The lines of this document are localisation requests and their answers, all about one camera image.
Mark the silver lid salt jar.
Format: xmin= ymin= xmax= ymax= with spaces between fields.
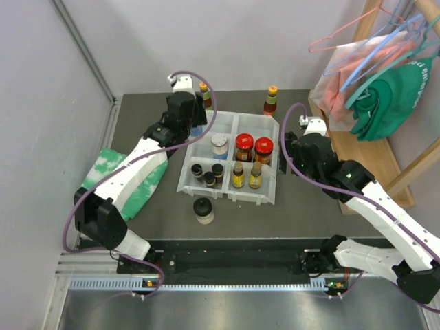
xmin=189 ymin=125 xmax=204 ymax=140
xmin=211 ymin=133 xmax=228 ymax=160

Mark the red lid sauce jar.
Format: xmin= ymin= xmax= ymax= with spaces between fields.
xmin=254 ymin=137 xmax=274 ymax=165
xmin=235 ymin=133 xmax=254 ymax=162

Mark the yellow label brown bottle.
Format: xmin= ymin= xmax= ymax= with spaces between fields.
xmin=232 ymin=161 xmax=244 ymax=189
xmin=249 ymin=161 xmax=262 ymax=189

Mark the black cap pepper bottle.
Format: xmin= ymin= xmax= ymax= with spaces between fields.
xmin=190 ymin=164 xmax=204 ymax=184
xmin=203 ymin=171 xmax=217 ymax=188

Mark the small black cap spice bottle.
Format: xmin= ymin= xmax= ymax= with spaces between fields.
xmin=212 ymin=163 xmax=224 ymax=188

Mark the black lid shaker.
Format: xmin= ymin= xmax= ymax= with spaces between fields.
xmin=193 ymin=197 xmax=215 ymax=225

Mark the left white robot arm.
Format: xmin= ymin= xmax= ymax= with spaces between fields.
xmin=74 ymin=91 xmax=207 ymax=273

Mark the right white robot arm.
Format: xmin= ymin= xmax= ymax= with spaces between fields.
xmin=280 ymin=132 xmax=439 ymax=304

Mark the left white organizer tray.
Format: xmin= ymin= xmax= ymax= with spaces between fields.
xmin=177 ymin=111 xmax=237 ymax=199

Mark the white organizer tray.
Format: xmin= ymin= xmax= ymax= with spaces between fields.
xmin=223 ymin=113 xmax=280 ymax=206
xmin=177 ymin=111 xmax=237 ymax=199

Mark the left orange cap sauce bottle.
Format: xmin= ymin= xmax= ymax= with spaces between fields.
xmin=199 ymin=81 xmax=212 ymax=110

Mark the orange cap sauce bottle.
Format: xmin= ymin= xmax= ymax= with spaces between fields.
xmin=263 ymin=85 xmax=278 ymax=116
xmin=199 ymin=81 xmax=212 ymax=110

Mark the right white organizer tray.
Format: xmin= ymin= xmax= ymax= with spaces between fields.
xmin=223 ymin=113 xmax=280 ymax=206

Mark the right orange cap sauce bottle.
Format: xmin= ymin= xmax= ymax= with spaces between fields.
xmin=263 ymin=85 xmax=278 ymax=116

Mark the wooden clothes rack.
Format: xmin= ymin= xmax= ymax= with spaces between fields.
xmin=308 ymin=1 xmax=439 ymax=209

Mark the green garment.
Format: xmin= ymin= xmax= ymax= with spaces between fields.
xmin=350 ymin=57 xmax=433 ymax=141

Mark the green white cloth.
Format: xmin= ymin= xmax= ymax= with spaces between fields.
xmin=81 ymin=148 xmax=168 ymax=221

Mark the pink white garment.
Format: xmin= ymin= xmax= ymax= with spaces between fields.
xmin=311 ymin=31 xmax=416 ymax=131

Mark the pink hanger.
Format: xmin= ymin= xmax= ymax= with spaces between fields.
xmin=308 ymin=1 xmax=405 ymax=53

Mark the blue hanger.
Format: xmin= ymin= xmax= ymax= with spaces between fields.
xmin=322 ymin=14 xmax=426 ymax=91

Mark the teal hanger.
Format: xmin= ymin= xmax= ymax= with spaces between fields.
xmin=340 ymin=14 xmax=439 ymax=109

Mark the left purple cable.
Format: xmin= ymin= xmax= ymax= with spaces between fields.
xmin=61 ymin=70 xmax=217 ymax=320

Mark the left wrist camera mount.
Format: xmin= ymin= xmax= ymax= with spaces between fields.
xmin=167 ymin=75 xmax=195 ymax=95

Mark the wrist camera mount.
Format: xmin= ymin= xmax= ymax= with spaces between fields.
xmin=167 ymin=75 xmax=195 ymax=95
xmin=298 ymin=115 xmax=327 ymax=136

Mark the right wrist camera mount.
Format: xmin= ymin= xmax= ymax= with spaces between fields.
xmin=298 ymin=115 xmax=327 ymax=136

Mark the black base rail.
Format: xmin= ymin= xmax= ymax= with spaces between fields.
xmin=116 ymin=237 xmax=365 ymax=285

